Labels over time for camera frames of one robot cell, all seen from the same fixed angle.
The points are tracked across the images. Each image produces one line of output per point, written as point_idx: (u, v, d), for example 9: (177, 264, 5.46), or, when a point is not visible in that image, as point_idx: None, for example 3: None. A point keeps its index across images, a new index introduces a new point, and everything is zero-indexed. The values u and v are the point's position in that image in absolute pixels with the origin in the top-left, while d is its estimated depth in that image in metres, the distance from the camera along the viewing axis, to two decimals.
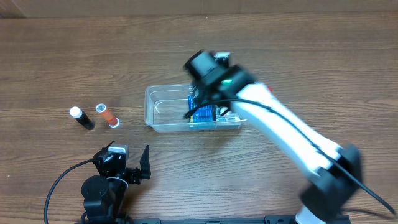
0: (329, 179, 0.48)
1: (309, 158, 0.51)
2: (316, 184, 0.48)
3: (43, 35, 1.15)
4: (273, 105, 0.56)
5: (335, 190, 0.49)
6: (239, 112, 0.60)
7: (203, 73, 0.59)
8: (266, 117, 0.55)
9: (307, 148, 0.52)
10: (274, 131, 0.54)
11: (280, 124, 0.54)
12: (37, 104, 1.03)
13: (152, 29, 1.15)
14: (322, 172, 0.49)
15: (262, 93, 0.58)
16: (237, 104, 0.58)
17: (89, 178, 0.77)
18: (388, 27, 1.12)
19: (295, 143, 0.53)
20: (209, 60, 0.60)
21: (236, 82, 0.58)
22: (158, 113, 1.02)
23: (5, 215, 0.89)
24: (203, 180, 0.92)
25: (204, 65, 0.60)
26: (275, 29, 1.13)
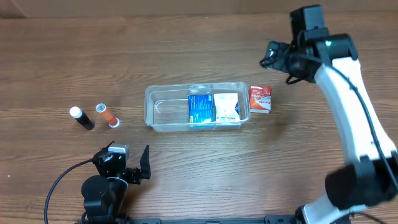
0: (371, 173, 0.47)
1: (362, 142, 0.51)
2: (357, 172, 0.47)
3: (43, 33, 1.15)
4: (359, 86, 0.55)
5: (369, 187, 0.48)
6: (319, 79, 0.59)
7: (308, 27, 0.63)
8: (345, 91, 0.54)
9: (364, 130, 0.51)
10: (344, 103, 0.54)
11: (353, 101, 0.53)
12: (37, 104, 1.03)
13: (152, 28, 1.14)
14: (368, 163, 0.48)
15: (357, 76, 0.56)
16: (322, 68, 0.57)
17: (89, 178, 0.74)
18: (388, 27, 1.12)
19: (357, 121, 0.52)
20: (321, 21, 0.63)
21: (336, 46, 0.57)
22: (158, 113, 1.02)
23: (5, 215, 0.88)
24: (203, 180, 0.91)
25: (316, 19, 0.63)
26: (275, 28, 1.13)
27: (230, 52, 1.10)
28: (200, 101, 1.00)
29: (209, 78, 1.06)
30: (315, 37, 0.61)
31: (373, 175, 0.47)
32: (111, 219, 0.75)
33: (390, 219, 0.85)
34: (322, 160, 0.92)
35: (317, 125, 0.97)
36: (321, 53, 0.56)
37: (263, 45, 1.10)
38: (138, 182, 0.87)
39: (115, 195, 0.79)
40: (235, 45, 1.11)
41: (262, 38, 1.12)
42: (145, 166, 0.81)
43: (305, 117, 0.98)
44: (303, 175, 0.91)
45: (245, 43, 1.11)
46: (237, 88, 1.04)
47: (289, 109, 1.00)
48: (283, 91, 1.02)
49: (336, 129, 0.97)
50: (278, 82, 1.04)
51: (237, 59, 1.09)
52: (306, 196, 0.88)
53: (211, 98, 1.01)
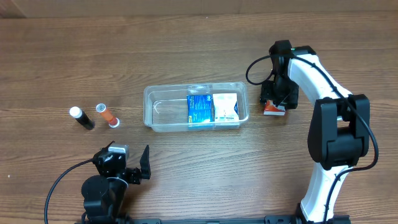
0: (331, 105, 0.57)
1: (324, 91, 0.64)
2: (319, 104, 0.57)
3: (42, 33, 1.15)
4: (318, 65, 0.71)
5: (332, 117, 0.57)
6: (293, 71, 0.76)
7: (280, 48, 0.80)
8: (309, 70, 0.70)
9: (324, 84, 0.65)
10: (309, 75, 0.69)
11: (313, 72, 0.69)
12: (37, 104, 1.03)
13: (152, 28, 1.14)
14: (328, 99, 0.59)
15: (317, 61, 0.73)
16: (293, 60, 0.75)
17: (88, 179, 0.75)
18: (387, 27, 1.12)
19: (318, 81, 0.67)
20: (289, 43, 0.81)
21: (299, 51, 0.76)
22: (158, 113, 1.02)
23: (5, 215, 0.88)
24: (204, 180, 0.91)
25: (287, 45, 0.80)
26: (275, 29, 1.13)
27: (230, 52, 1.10)
28: (199, 101, 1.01)
29: (209, 79, 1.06)
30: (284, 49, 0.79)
31: (333, 106, 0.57)
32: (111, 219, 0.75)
33: (390, 219, 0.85)
34: None
35: None
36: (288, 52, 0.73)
37: (263, 44, 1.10)
38: (138, 182, 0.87)
39: (115, 195, 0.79)
40: (235, 45, 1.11)
41: (262, 38, 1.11)
42: (144, 167, 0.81)
43: (305, 117, 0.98)
44: (303, 175, 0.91)
45: (245, 43, 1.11)
46: (236, 87, 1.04)
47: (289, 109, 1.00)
48: None
49: None
50: None
51: (237, 59, 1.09)
52: None
53: (210, 98, 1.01)
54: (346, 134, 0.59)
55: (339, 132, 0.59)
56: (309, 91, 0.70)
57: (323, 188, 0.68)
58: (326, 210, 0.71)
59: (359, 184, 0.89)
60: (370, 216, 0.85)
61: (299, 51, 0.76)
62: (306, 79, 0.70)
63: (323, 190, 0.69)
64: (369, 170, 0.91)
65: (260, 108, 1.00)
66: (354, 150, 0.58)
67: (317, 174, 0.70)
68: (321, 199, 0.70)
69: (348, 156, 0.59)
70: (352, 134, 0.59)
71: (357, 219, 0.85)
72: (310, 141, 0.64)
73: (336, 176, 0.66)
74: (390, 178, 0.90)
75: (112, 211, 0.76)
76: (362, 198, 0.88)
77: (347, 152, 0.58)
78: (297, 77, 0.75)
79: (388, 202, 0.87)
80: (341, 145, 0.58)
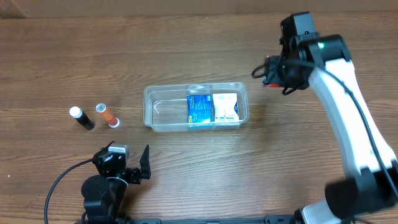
0: (372, 182, 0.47)
1: (363, 152, 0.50)
2: (357, 183, 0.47)
3: (43, 34, 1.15)
4: (354, 91, 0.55)
5: (370, 198, 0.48)
6: (317, 86, 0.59)
7: (299, 32, 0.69)
8: (342, 99, 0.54)
9: (360, 135, 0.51)
10: (340, 111, 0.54)
11: (349, 106, 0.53)
12: (37, 104, 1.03)
13: (152, 28, 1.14)
14: (367, 173, 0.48)
15: (352, 78, 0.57)
16: (319, 73, 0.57)
17: (88, 178, 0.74)
18: (387, 27, 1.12)
19: (353, 126, 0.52)
20: (310, 22, 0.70)
21: (329, 47, 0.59)
22: (158, 113, 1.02)
23: (5, 215, 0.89)
24: (203, 180, 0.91)
25: (305, 23, 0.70)
26: (275, 28, 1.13)
27: (230, 52, 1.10)
28: (199, 101, 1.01)
29: (209, 79, 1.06)
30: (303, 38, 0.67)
31: (372, 183, 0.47)
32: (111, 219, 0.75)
33: (390, 219, 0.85)
34: (322, 160, 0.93)
35: (317, 125, 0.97)
36: (315, 58, 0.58)
37: (263, 44, 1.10)
38: (138, 182, 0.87)
39: (115, 195, 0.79)
40: (235, 45, 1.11)
41: (262, 38, 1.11)
42: (143, 166, 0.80)
43: (305, 117, 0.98)
44: (303, 174, 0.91)
45: (245, 43, 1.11)
46: (236, 87, 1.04)
47: (289, 109, 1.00)
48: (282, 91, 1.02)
49: None
50: None
51: (237, 59, 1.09)
52: (306, 197, 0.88)
53: (210, 98, 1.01)
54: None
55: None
56: (335, 123, 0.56)
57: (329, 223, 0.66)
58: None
59: None
60: (370, 216, 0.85)
61: (329, 46, 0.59)
62: (337, 113, 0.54)
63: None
64: None
65: (260, 108, 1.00)
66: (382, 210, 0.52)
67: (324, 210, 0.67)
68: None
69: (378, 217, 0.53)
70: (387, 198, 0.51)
71: None
72: (331, 189, 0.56)
73: None
74: None
75: (112, 211, 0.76)
76: None
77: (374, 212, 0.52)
78: (322, 95, 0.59)
79: None
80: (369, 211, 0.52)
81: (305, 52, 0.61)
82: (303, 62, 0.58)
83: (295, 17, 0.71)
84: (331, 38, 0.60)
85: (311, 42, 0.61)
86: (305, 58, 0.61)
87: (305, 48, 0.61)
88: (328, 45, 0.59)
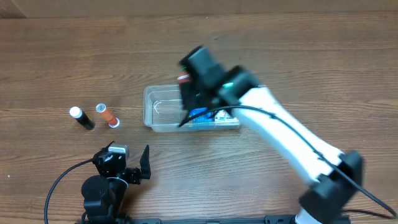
0: (332, 188, 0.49)
1: (311, 162, 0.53)
2: (319, 193, 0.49)
3: (42, 34, 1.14)
4: (277, 111, 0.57)
5: (335, 196, 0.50)
6: (240, 117, 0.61)
7: (202, 71, 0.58)
8: (270, 124, 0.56)
9: (306, 150, 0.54)
10: (278, 137, 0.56)
11: (280, 129, 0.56)
12: (37, 104, 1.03)
13: (152, 28, 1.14)
14: (325, 181, 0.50)
15: (267, 98, 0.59)
16: (239, 110, 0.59)
17: (88, 178, 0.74)
18: (387, 27, 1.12)
19: (293, 144, 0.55)
20: (208, 56, 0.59)
21: (237, 84, 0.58)
22: (158, 113, 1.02)
23: (5, 215, 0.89)
24: (203, 180, 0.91)
25: (204, 61, 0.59)
26: (275, 28, 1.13)
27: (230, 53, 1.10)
28: None
29: None
30: (213, 81, 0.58)
31: (333, 189, 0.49)
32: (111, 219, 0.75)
33: (390, 219, 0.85)
34: None
35: (316, 125, 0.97)
36: (227, 99, 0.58)
37: (263, 45, 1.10)
38: (138, 182, 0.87)
39: (115, 195, 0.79)
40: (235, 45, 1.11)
41: (262, 38, 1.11)
42: (144, 166, 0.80)
43: (305, 117, 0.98)
44: None
45: (245, 43, 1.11)
46: None
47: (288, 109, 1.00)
48: (283, 91, 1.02)
49: (336, 128, 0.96)
50: (278, 83, 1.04)
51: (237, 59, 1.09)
52: None
53: None
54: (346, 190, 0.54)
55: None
56: (277, 145, 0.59)
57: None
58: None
59: None
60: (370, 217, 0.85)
61: (234, 86, 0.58)
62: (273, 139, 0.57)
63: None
64: (369, 170, 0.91)
65: None
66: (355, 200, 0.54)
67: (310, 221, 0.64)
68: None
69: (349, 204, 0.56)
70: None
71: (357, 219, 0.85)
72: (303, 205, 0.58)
73: None
74: (390, 178, 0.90)
75: (112, 211, 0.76)
76: (362, 198, 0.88)
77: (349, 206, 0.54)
78: (250, 124, 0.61)
79: (388, 202, 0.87)
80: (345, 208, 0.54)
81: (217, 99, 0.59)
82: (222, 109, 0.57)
83: (190, 56, 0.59)
84: (234, 74, 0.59)
85: (214, 87, 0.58)
86: (220, 102, 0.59)
87: (217, 96, 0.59)
88: (234, 86, 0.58)
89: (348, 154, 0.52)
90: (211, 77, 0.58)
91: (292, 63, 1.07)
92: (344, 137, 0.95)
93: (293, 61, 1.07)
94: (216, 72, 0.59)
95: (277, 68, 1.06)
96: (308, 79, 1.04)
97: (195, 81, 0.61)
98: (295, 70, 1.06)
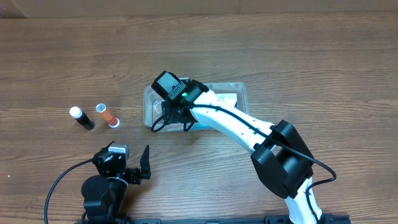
0: (265, 152, 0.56)
1: (248, 136, 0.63)
2: (255, 158, 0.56)
3: (42, 33, 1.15)
4: (221, 104, 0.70)
5: (273, 160, 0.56)
6: (200, 119, 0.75)
7: (168, 91, 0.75)
8: (216, 115, 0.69)
9: (244, 129, 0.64)
10: (224, 124, 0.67)
11: (224, 116, 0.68)
12: (37, 104, 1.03)
13: (152, 28, 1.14)
14: (260, 148, 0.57)
15: (214, 98, 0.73)
16: (193, 110, 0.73)
17: (89, 178, 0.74)
18: (387, 27, 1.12)
19: (234, 126, 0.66)
20: (171, 78, 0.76)
21: (192, 94, 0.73)
22: (158, 113, 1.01)
23: (5, 215, 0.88)
24: (203, 180, 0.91)
25: (167, 83, 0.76)
26: (275, 28, 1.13)
27: (230, 53, 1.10)
28: None
29: (209, 78, 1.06)
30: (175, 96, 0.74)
31: (268, 154, 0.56)
32: (111, 219, 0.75)
33: (390, 219, 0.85)
34: (322, 160, 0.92)
35: (317, 125, 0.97)
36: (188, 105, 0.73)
37: (263, 44, 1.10)
38: (138, 182, 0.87)
39: (115, 195, 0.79)
40: (234, 45, 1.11)
41: (262, 38, 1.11)
42: (143, 166, 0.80)
43: (305, 117, 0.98)
44: None
45: (245, 43, 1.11)
46: (236, 87, 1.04)
47: (288, 109, 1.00)
48: (283, 91, 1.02)
49: (336, 128, 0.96)
50: (278, 82, 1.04)
51: (237, 59, 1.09)
52: None
53: None
54: (290, 159, 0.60)
55: (283, 162, 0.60)
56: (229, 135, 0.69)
57: (304, 212, 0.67)
58: (316, 219, 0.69)
59: (359, 184, 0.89)
60: (370, 216, 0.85)
61: (191, 94, 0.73)
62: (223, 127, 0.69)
63: (306, 214, 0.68)
64: (369, 170, 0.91)
65: (260, 108, 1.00)
66: (301, 167, 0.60)
67: (291, 205, 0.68)
68: (308, 221, 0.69)
69: (301, 173, 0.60)
70: (293, 156, 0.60)
71: (356, 219, 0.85)
72: (265, 185, 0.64)
73: (306, 193, 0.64)
74: (390, 178, 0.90)
75: (112, 211, 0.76)
76: (362, 198, 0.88)
77: (298, 173, 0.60)
78: (207, 121, 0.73)
79: (388, 202, 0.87)
80: (293, 175, 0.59)
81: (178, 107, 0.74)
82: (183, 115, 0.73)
83: (157, 81, 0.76)
84: (190, 87, 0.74)
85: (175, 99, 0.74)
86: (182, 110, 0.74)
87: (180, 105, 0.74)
88: (190, 95, 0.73)
89: (278, 124, 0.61)
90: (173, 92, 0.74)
91: (292, 63, 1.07)
92: (344, 137, 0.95)
93: (293, 61, 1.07)
94: (176, 89, 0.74)
95: (277, 68, 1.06)
96: (308, 79, 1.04)
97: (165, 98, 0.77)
98: (295, 70, 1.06)
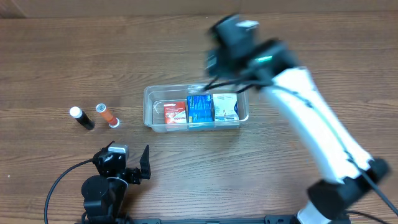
0: (354, 190, 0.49)
1: (337, 160, 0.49)
2: (339, 191, 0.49)
3: (43, 34, 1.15)
4: (311, 98, 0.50)
5: (356, 198, 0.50)
6: (270, 96, 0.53)
7: (231, 39, 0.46)
8: (301, 111, 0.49)
9: (338, 149, 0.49)
10: (306, 127, 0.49)
11: (313, 118, 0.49)
12: (37, 104, 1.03)
13: (152, 28, 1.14)
14: (348, 182, 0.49)
15: (306, 84, 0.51)
16: (271, 91, 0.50)
17: (88, 178, 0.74)
18: (388, 27, 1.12)
19: (325, 141, 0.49)
20: (237, 26, 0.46)
21: (272, 60, 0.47)
22: (158, 113, 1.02)
23: (5, 215, 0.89)
24: (203, 180, 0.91)
25: (234, 28, 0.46)
26: (275, 29, 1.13)
27: None
28: (199, 101, 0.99)
29: None
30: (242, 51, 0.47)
31: (356, 191, 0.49)
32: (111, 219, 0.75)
33: (390, 219, 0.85)
34: None
35: None
36: (262, 74, 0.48)
37: None
38: (138, 182, 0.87)
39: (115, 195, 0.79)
40: None
41: None
42: (143, 166, 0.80)
43: None
44: (303, 175, 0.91)
45: None
46: None
47: None
48: None
49: None
50: None
51: None
52: None
53: (210, 98, 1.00)
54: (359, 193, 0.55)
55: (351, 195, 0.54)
56: (303, 134, 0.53)
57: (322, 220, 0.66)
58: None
59: None
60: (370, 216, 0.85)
61: (268, 58, 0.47)
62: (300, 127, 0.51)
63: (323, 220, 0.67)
64: None
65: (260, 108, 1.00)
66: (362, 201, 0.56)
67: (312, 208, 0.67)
68: None
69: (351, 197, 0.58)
70: None
71: (356, 219, 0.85)
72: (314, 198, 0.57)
73: None
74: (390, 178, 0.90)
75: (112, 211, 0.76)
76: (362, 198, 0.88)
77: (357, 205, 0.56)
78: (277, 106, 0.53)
79: None
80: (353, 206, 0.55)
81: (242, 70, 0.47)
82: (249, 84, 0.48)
83: (218, 24, 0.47)
84: (270, 45, 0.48)
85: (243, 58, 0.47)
86: (248, 74, 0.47)
87: (245, 66, 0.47)
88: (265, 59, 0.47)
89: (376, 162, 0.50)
90: (245, 49, 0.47)
91: None
92: None
93: None
94: (247, 40, 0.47)
95: None
96: None
97: (220, 52, 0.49)
98: None
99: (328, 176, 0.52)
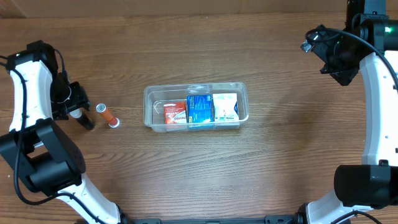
0: (382, 180, 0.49)
1: (388, 140, 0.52)
2: (370, 173, 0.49)
3: (43, 34, 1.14)
4: None
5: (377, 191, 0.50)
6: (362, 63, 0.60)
7: (369, 11, 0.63)
8: (384, 88, 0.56)
9: (394, 135, 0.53)
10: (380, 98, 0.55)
11: (392, 98, 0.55)
12: None
13: (152, 28, 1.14)
14: (384, 171, 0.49)
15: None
16: (375, 57, 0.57)
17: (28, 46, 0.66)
18: None
19: (389, 123, 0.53)
20: (381, 6, 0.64)
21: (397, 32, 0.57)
22: (158, 113, 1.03)
23: (5, 215, 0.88)
24: (203, 180, 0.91)
25: (375, 4, 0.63)
26: (275, 29, 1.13)
27: (230, 52, 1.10)
28: (199, 101, 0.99)
29: (209, 78, 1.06)
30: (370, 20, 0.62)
31: (384, 183, 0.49)
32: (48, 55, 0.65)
33: (390, 219, 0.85)
34: (322, 160, 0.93)
35: (317, 125, 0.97)
36: (377, 40, 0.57)
37: (263, 45, 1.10)
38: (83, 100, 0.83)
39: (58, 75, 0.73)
40: (234, 45, 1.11)
41: (262, 38, 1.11)
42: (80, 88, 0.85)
43: (305, 117, 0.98)
44: (303, 175, 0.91)
45: (245, 43, 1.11)
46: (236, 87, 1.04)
47: (288, 109, 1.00)
48: (283, 91, 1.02)
49: (336, 128, 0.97)
50: (278, 82, 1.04)
51: (237, 59, 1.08)
52: (306, 196, 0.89)
53: (210, 97, 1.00)
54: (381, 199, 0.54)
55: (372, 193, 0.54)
56: (368, 109, 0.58)
57: (331, 216, 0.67)
58: None
59: None
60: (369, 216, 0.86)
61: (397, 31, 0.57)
62: (374, 99, 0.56)
63: (328, 218, 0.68)
64: None
65: (260, 108, 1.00)
66: (379, 207, 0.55)
67: (329, 202, 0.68)
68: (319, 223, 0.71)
69: (373, 209, 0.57)
70: None
71: (356, 219, 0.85)
72: (342, 173, 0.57)
73: (352, 211, 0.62)
74: None
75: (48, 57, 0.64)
76: None
77: (372, 206, 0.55)
78: (365, 77, 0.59)
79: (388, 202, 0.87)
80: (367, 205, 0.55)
81: (368, 31, 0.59)
82: (364, 44, 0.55)
83: (353, 4, 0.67)
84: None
85: (376, 21, 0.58)
86: (367, 34, 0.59)
87: (370, 28, 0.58)
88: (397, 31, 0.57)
89: None
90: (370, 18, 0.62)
91: (292, 63, 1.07)
92: (344, 137, 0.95)
93: (292, 61, 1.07)
94: (373, 17, 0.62)
95: (278, 68, 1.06)
96: (308, 79, 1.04)
97: (351, 23, 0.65)
98: (295, 70, 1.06)
99: (366, 154, 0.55)
